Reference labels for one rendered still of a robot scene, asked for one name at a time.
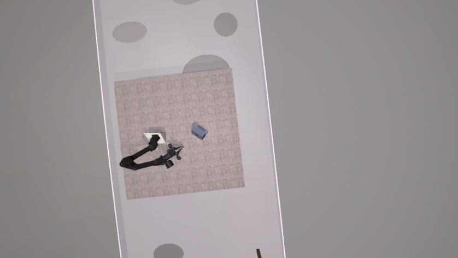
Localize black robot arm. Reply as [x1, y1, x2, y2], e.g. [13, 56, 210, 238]
[120, 134, 175, 170]

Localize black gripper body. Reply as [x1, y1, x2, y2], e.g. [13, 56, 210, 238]
[166, 144, 181, 160]

